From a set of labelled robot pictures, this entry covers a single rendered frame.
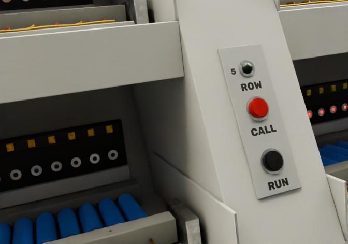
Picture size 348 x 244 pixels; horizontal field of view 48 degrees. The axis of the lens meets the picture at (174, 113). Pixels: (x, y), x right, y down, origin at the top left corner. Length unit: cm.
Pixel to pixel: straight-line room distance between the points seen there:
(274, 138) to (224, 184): 6
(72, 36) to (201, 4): 11
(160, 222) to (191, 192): 4
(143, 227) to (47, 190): 14
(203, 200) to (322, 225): 10
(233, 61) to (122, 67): 9
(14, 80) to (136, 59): 9
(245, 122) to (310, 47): 11
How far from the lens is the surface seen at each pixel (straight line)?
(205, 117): 30
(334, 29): 40
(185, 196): 37
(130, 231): 33
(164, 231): 34
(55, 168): 44
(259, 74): 33
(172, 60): 32
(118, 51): 30
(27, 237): 38
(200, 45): 32
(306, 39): 38
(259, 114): 31
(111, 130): 43
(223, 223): 30
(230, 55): 32
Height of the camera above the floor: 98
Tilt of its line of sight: 9 degrees up
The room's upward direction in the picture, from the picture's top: 13 degrees counter-clockwise
